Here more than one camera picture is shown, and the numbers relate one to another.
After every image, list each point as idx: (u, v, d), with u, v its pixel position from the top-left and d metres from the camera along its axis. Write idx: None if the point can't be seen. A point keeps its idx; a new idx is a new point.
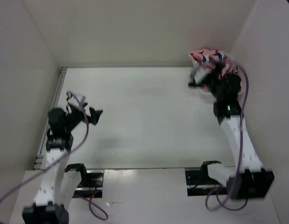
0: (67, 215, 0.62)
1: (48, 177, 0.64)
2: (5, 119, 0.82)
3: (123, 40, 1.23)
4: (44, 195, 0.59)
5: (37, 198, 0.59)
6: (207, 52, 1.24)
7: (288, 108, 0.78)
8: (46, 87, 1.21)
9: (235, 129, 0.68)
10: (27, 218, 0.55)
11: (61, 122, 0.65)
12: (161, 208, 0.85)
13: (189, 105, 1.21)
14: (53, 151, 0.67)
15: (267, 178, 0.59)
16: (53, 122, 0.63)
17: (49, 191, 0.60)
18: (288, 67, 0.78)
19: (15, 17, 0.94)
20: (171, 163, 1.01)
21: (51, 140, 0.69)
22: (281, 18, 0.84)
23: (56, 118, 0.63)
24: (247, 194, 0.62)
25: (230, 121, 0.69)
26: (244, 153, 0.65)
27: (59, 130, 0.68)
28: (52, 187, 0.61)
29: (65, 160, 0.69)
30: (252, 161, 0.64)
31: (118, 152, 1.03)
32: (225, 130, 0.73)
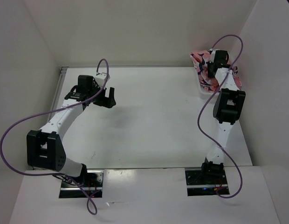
0: (63, 162, 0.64)
1: (58, 115, 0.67)
2: (4, 118, 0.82)
3: (123, 39, 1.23)
4: (51, 127, 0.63)
5: (44, 126, 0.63)
6: (207, 55, 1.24)
7: (287, 108, 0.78)
8: (46, 87, 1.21)
9: (223, 73, 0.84)
10: (30, 141, 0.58)
11: (87, 84, 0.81)
12: (161, 207, 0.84)
13: (189, 105, 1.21)
14: (69, 101, 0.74)
15: (240, 95, 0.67)
16: (82, 78, 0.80)
17: (55, 124, 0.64)
18: (287, 66, 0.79)
19: (15, 16, 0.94)
20: (171, 163, 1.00)
21: (71, 94, 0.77)
22: (281, 17, 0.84)
23: (84, 77, 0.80)
24: (224, 112, 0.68)
25: (222, 69, 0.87)
26: (227, 82, 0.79)
27: (83, 89, 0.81)
28: (60, 122, 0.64)
29: (77, 109, 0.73)
30: (232, 86, 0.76)
31: (117, 152, 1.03)
32: (217, 79, 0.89)
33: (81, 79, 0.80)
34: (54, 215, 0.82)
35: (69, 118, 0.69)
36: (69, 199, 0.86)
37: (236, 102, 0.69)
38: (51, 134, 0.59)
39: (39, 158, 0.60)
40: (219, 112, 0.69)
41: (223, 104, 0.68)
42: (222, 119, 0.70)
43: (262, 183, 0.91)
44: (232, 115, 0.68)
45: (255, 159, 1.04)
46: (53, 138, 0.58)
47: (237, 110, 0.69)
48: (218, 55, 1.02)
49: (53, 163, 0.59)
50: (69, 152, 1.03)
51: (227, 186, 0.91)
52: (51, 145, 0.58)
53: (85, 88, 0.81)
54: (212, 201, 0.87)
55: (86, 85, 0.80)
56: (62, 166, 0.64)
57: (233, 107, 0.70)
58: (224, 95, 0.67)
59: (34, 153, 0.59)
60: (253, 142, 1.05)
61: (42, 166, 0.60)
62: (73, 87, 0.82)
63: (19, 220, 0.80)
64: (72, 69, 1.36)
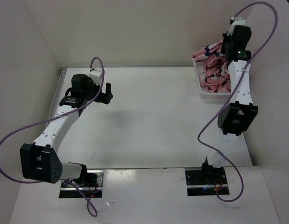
0: (60, 172, 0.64)
1: (52, 125, 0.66)
2: (4, 118, 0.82)
3: (123, 39, 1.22)
4: (45, 139, 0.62)
5: (37, 139, 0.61)
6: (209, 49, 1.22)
7: (288, 108, 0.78)
8: (46, 87, 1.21)
9: (238, 71, 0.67)
10: (23, 156, 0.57)
11: (82, 86, 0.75)
12: (161, 207, 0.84)
13: (189, 105, 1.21)
14: (64, 108, 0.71)
15: (252, 111, 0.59)
16: (76, 80, 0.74)
17: (49, 136, 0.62)
18: (287, 66, 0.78)
19: (15, 17, 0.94)
20: (171, 163, 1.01)
21: (66, 99, 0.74)
22: (281, 18, 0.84)
23: (79, 79, 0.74)
24: (231, 126, 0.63)
25: (236, 65, 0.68)
26: (240, 89, 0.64)
27: (78, 92, 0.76)
28: (54, 134, 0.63)
29: (72, 116, 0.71)
30: (245, 96, 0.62)
31: (117, 152, 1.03)
32: (230, 73, 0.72)
33: (75, 81, 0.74)
34: (54, 215, 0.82)
35: (64, 127, 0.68)
36: (69, 199, 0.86)
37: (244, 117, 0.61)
38: (45, 148, 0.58)
39: (36, 170, 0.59)
40: (226, 127, 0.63)
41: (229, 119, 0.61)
42: (227, 130, 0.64)
43: (262, 183, 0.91)
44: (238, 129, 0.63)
45: (255, 159, 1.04)
46: (47, 152, 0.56)
47: (245, 124, 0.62)
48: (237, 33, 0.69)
49: (49, 176, 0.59)
50: (69, 152, 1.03)
51: (227, 186, 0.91)
52: (45, 160, 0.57)
53: (79, 90, 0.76)
54: (212, 201, 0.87)
55: (80, 88, 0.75)
56: (58, 178, 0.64)
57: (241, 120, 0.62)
58: (232, 110, 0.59)
59: (30, 166, 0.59)
60: (253, 142, 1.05)
61: (38, 177, 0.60)
62: (68, 89, 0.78)
63: (19, 220, 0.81)
64: (72, 69, 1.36)
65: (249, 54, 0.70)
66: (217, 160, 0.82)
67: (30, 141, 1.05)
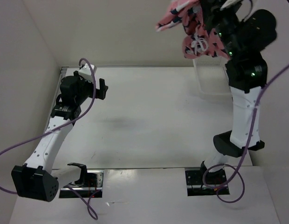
0: (56, 189, 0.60)
1: (44, 142, 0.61)
2: (4, 118, 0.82)
3: (122, 39, 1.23)
4: (37, 160, 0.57)
5: (29, 160, 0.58)
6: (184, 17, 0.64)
7: (288, 108, 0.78)
8: (46, 87, 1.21)
9: (248, 110, 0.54)
10: (16, 177, 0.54)
11: (72, 92, 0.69)
12: (161, 207, 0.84)
13: (189, 105, 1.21)
14: (55, 119, 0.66)
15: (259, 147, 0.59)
16: (65, 87, 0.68)
17: (41, 156, 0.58)
18: (287, 66, 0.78)
19: (15, 17, 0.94)
20: (171, 163, 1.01)
21: (58, 108, 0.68)
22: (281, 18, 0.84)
23: (68, 86, 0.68)
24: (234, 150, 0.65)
25: (247, 101, 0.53)
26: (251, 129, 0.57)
27: (69, 98, 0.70)
28: (46, 153, 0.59)
29: (66, 129, 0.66)
30: (255, 135, 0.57)
31: (117, 152, 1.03)
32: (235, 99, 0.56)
33: (65, 88, 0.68)
34: (54, 215, 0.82)
35: (58, 142, 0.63)
36: (69, 199, 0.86)
37: None
38: (37, 171, 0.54)
39: (30, 191, 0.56)
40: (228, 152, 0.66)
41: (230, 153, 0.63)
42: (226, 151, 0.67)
43: (262, 183, 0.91)
44: None
45: (255, 159, 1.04)
46: (41, 174, 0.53)
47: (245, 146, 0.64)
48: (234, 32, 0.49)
49: (44, 195, 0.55)
50: (69, 153, 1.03)
51: (227, 186, 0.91)
52: (38, 181, 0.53)
53: (70, 97, 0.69)
54: (212, 201, 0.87)
55: (72, 94, 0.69)
56: (55, 194, 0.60)
57: None
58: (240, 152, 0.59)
59: (24, 187, 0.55)
60: None
61: (34, 197, 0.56)
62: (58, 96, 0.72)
63: (19, 220, 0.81)
64: (72, 69, 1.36)
65: (264, 69, 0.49)
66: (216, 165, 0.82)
67: (31, 141, 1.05)
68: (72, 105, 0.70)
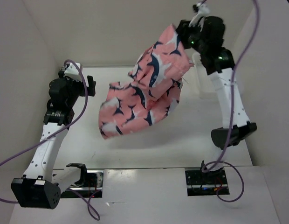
0: (58, 196, 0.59)
1: (41, 150, 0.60)
2: (4, 119, 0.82)
3: (123, 39, 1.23)
4: (35, 169, 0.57)
5: (28, 171, 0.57)
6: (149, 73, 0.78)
7: (288, 108, 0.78)
8: (46, 87, 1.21)
9: (225, 85, 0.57)
10: (16, 189, 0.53)
11: (63, 96, 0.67)
12: (161, 207, 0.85)
13: (189, 105, 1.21)
14: (49, 125, 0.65)
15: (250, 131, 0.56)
16: (55, 92, 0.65)
17: (39, 165, 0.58)
18: (287, 67, 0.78)
19: (14, 17, 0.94)
20: (171, 163, 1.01)
21: (50, 114, 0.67)
22: (281, 18, 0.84)
23: (58, 90, 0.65)
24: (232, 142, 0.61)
25: (223, 78, 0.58)
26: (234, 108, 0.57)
27: (60, 102, 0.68)
28: (45, 162, 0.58)
29: (61, 136, 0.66)
30: (241, 115, 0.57)
31: (117, 152, 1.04)
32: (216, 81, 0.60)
33: (54, 93, 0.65)
34: (55, 214, 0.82)
35: (54, 150, 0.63)
36: (69, 199, 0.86)
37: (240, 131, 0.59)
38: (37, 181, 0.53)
39: (31, 200, 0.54)
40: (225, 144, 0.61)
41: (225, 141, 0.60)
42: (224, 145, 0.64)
43: (262, 183, 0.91)
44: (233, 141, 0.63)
45: (255, 159, 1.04)
46: (42, 183, 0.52)
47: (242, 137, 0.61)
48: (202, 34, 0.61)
49: (47, 203, 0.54)
50: (70, 153, 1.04)
51: (227, 186, 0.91)
52: (40, 191, 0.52)
53: (60, 102, 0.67)
54: (212, 202, 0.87)
55: (62, 99, 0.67)
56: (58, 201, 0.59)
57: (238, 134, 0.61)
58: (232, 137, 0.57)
59: (24, 197, 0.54)
60: (253, 142, 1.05)
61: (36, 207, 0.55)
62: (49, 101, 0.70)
63: (19, 220, 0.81)
64: None
65: (230, 54, 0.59)
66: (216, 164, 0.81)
67: (31, 142, 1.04)
68: (65, 108, 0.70)
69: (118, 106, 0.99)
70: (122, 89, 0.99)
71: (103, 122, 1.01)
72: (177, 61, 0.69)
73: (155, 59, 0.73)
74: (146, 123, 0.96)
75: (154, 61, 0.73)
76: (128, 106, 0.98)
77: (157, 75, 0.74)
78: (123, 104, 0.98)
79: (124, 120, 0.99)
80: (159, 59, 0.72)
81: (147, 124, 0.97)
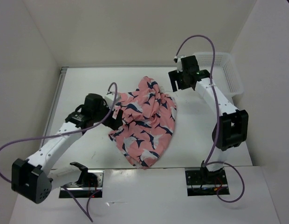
0: (46, 192, 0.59)
1: (51, 143, 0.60)
2: (4, 119, 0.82)
3: (122, 39, 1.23)
4: (39, 158, 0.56)
5: (32, 156, 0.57)
6: (131, 112, 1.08)
7: (288, 108, 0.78)
8: (46, 87, 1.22)
9: (208, 87, 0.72)
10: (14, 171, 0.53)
11: (93, 106, 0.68)
12: (161, 207, 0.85)
13: (189, 106, 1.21)
14: (69, 124, 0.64)
15: (243, 118, 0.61)
16: (90, 98, 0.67)
17: (44, 156, 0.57)
18: (287, 67, 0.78)
19: (15, 18, 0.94)
20: (171, 163, 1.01)
21: (74, 115, 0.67)
22: (281, 19, 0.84)
23: (92, 98, 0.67)
24: (231, 138, 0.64)
25: (204, 83, 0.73)
26: (220, 101, 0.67)
27: (87, 111, 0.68)
28: (50, 154, 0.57)
29: (74, 138, 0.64)
30: (227, 105, 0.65)
31: (117, 152, 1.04)
32: (200, 93, 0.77)
33: (89, 100, 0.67)
34: (55, 214, 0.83)
35: (63, 148, 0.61)
36: (69, 199, 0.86)
37: (237, 124, 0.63)
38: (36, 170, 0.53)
39: (23, 186, 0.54)
40: (225, 141, 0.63)
41: (226, 135, 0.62)
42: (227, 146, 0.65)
43: (262, 183, 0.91)
44: (237, 138, 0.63)
45: (255, 159, 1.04)
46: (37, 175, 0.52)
47: (242, 133, 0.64)
48: (186, 63, 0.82)
49: (33, 197, 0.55)
50: (69, 152, 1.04)
51: (227, 186, 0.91)
52: (34, 181, 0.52)
53: (88, 110, 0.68)
54: (212, 201, 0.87)
55: (92, 106, 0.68)
56: (44, 197, 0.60)
57: (237, 129, 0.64)
58: (226, 123, 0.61)
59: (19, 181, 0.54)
60: (253, 142, 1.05)
61: (24, 195, 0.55)
62: (79, 107, 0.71)
63: (19, 220, 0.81)
64: (72, 69, 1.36)
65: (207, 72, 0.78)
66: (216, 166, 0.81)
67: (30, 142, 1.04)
68: (89, 115, 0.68)
69: (136, 139, 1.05)
70: (123, 130, 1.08)
71: (139, 157, 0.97)
72: (140, 97, 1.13)
73: (133, 105, 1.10)
74: (169, 134, 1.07)
75: (132, 105, 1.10)
76: (141, 132, 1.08)
77: (137, 108, 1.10)
78: (137, 134, 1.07)
79: (149, 142, 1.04)
80: (136, 105, 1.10)
81: (170, 134, 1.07)
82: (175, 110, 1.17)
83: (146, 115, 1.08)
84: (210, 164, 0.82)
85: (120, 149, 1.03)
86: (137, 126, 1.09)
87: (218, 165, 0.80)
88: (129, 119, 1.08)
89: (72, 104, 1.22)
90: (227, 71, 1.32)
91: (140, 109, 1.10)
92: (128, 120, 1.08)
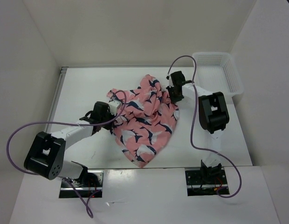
0: (57, 171, 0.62)
1: (69, 128, 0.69)
2: (4, 119, 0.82)
3: (122, 39, 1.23)
4: (60, 134, 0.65)
5: (54, 133, 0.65)
6: (134, 109, 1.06)
7: None
8: (46, 87, 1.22)
9: (189, 86, 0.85)
10: (37, 140, 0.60)
11: (101, 112, 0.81)
12: (161, 206, 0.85)
13: (189, 105, 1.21)
14: (82, 121, 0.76)
15: (219, 98, 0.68)
16: (99, 105, 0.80)
17: (65, 134, 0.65)
18: (287, 67, 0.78)
19: (14, 18, 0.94)
20: (171, 163, 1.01)
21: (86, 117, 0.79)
22: (281, 19, 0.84)
23: (100, 104, 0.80)
24: (217, 119, 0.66)
25: (187, 85, 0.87)
26: (199, 91, 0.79)
27: (96, 116, 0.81)
28: (69, 133, 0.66)
29: (86, 131, 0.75)
30: (205, 92, 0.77)
31: (117, 152, 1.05)
32: (187, 95, 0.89)
33: (99, 106, 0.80)
34: (55, 214, 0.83)
35: (77, 135, 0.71)
36: (69, 199, 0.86)
37: (218, 106, 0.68)
38: (58, 139, 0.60)
39: (37, 160, 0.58)
40: (209, 122, 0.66)
41: (208, 113, 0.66)
42: (213, 128, 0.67)
43: (263, 184, 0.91)
44: (221, 119, 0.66)
45: (255, 159, 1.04)
46: (58, 143, 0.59)
47: (225, 113, 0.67)
48: (174, 77, 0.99)
49: (48, 169, 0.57)
50: (69, 152, 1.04)
51: (227, 186, 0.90)
52: (54, 149, 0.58)
53: (98, 114, 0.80)
54: (212, 202, 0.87)
55: (100, 112, 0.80)
56: (54, 177, 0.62)
57: (219, 111, 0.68)
58: (205, 103, 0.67)
59: (36, 153, 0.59)
60: (253, 142, 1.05)
61: (37, 171, 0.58)
62: (88, 112, 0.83)
63: (19, 220, 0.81)
64: (72, 69, 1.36)
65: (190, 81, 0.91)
66: (213, 158, 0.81)
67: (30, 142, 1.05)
68: (97, 117, 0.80)
69: (134, 135, 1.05)
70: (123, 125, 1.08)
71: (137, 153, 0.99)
72: (141, 95, 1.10)
73: (134, 102, 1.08)
74: (168, 133, 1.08)
75: (133, 102, 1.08)
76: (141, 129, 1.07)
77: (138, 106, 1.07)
78: (136, 129, 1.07)
79: (147, 138, 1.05)
80: (138, 102, 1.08)
81: (169, 133, 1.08)
82: (177, 111, 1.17)
83: (147, 113, 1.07)
84: (207, 160, 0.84)
85: (119, 143, 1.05)
86: (138, 123, 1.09)
87: (213, 158, 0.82)
88: (129, 116, 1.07)
89: (72, 103, 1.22)
90: (227, 71, 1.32)
91: (141, 107, 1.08)
92: (128, 115, 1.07)
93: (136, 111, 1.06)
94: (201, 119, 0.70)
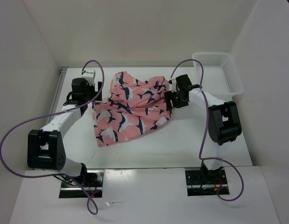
0: (63, 160, 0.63)
1: (58, 117, 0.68)
2: (4, 119, 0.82)
3: (122, 39, 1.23)
4: (51, 126, 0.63)
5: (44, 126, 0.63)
6: (122, 95, 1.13)
7: (288, 108, 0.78)
8: (46, 87, 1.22)
9: (197, 93, 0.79)
10: (31, 140, 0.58)
11: (81, 88, 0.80)
12: (161, 206, 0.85)
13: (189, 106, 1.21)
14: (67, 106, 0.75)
15: (232, 109, 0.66)
16: (76, 84, 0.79)
17: (56, 124, 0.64)
18: (287, 67, 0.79)
19: (15, 18, 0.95)
20: (171, 163, 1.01)
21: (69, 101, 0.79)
22: (281, 19, 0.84)
23: (78, 83, 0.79)
24: (228, 131, 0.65)
25: (195, 90, 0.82)
26: (209, 99, 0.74)
27: (78, 95, 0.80)
28: (61, 122, 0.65)
29: (74, 114, 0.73)
30: (216, 101, 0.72)
31: (117, 152, 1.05)
32: (193, 101, 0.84)
33: (75, 85, 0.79)
34: (55, 214, 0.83)
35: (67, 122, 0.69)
36: (69, 199, 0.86)
37: (230, 117, 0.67)
38: (53, 131, 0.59)
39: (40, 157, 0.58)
40: (220, 134, 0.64)
41: (219, 124, 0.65)
42: (223, 139, 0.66)
43: (263, 183, 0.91)
44: (233, 130, 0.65)
45: (255, 160, 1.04)
46: (55, 136, 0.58)
47: (237, 125, 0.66)
48: (180, 81, 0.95)
49: (54, 161, 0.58)
50: (68, 152, 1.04)
51: (227, 186, 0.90)
52: (52, 142, 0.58)
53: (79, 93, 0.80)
54: (212, 202, 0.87)
55: (80, 90, 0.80)
56: (62, 166, 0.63)
57: (230, 122, 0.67)
58: (216, 114, 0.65)
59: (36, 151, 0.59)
60: (252, 142, 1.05)
61: (43, 166, 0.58)
62: (68, 94, 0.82)
63: (19, 220, 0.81)
64: (72, 69, 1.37)
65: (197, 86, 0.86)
66: (216, 163, 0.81)
67: None
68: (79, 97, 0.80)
69: (109, 115, 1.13)
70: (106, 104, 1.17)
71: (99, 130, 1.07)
72: (139, 88, 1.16)
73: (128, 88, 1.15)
74: (138, 130, 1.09)
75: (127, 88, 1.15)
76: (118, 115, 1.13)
77: (128, 94, 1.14)
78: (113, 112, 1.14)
79: (118, 123, 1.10)
80: (131, 91, 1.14)
81: (140, 133, 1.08)
82: (166, 120, 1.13)
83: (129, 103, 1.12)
84: (209, 164, 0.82)
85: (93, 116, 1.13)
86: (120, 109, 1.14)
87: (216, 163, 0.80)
88: (114, 98, 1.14)
89: None
90: (227, 72, 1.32)
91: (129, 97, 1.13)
92: (114, 98, 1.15)
93: (123, 97, 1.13)
94: (210, 129, 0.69)
